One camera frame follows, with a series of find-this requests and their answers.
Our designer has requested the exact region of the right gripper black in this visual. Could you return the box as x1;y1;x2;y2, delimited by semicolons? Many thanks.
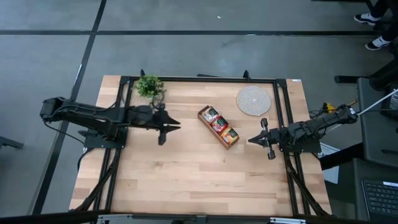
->
248;117;278;161

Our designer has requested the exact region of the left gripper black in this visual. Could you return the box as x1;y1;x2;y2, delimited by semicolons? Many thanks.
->
155;104;182;146

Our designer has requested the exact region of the yellow mango tea packet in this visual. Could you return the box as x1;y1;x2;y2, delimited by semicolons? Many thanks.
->
221;126;239;146

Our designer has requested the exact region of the silver tea packet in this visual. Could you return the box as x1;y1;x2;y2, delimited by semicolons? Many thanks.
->
202;108;220;123

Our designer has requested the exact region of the wooden tea organizer box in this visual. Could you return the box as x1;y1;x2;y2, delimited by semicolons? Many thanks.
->
197;105;241;151

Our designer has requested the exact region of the round woven white mat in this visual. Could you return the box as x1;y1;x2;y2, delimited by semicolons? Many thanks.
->
236;85;272;117

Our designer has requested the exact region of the small green artificial plant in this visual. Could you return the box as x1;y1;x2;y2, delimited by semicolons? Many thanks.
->
134;73;167;100

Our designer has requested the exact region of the white paper sheet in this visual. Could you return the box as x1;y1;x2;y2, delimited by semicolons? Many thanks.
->
319;142;340;185

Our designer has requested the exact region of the grey desk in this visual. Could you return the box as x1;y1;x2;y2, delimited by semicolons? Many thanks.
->
337;77;398;224

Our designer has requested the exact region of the black laptop keyboard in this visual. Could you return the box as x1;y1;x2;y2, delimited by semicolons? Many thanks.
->
360;179;398;223

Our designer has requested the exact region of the person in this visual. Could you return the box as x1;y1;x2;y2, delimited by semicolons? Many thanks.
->
353;0;398;52

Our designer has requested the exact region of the black stand foot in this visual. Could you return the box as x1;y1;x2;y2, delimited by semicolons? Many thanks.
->
0;135;24;150

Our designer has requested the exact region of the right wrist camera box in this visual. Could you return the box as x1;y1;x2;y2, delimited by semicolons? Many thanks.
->
271;127;296;146

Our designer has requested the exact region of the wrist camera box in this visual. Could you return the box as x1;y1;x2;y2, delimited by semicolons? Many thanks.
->
132;105;157;126
271;127;296;146

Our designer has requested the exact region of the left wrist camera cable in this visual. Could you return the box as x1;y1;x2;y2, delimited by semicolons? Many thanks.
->
150;93;165;110

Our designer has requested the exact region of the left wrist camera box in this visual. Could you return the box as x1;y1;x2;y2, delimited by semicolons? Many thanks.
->
132;105;157;126

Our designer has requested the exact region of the black table frame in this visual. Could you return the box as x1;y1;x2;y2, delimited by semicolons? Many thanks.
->
70;74;333;218

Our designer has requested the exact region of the silver metal bracket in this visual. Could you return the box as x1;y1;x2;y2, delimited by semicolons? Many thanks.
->
269;217;307;224
96;213;133;224

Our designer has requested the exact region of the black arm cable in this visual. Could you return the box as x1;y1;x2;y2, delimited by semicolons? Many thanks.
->
43;119;94;162

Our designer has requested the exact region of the white cable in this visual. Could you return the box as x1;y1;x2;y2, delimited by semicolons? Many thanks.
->
326;89;398;133

